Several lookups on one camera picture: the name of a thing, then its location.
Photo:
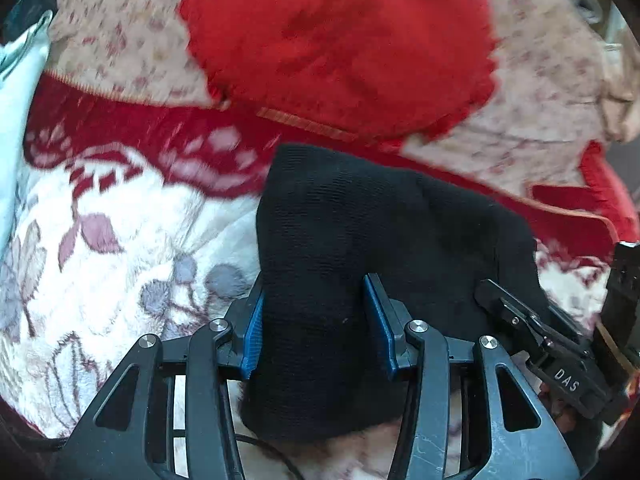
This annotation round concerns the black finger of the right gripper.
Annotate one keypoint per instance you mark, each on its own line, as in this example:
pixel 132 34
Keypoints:
pixel 521 324

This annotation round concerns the red ruffled pillow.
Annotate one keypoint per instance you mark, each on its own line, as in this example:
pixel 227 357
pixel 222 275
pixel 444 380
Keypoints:
pixel 603 193
pixel 366 69

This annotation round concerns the black knit pants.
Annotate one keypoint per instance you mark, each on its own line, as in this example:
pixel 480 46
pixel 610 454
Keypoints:
pixel 327 219

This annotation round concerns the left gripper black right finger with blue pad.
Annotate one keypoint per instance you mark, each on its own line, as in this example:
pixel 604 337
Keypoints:
pixel 467 403

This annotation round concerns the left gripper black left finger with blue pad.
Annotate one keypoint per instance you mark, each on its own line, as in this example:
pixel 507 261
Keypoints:
pixel 162 391

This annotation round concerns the red white floral blanket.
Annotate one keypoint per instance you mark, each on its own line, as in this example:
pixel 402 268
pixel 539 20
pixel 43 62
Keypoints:
pixel 126 212

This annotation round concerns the grey white fuzzy garment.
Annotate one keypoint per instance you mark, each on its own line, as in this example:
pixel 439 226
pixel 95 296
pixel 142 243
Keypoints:
pixel 22 63

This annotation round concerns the beige floral bed sheet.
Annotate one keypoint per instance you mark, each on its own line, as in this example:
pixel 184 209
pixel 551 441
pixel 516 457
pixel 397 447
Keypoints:
pixel 547 107

